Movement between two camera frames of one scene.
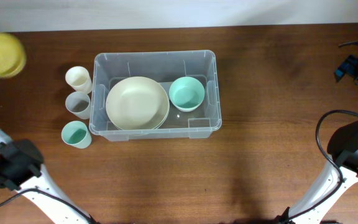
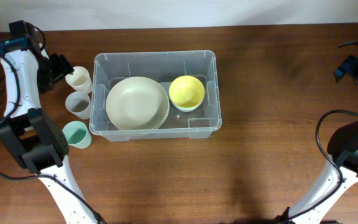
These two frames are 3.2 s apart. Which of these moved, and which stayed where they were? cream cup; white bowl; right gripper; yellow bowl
Moved: yellow bowl
Stayed: cream cup; white bowl; right gripper
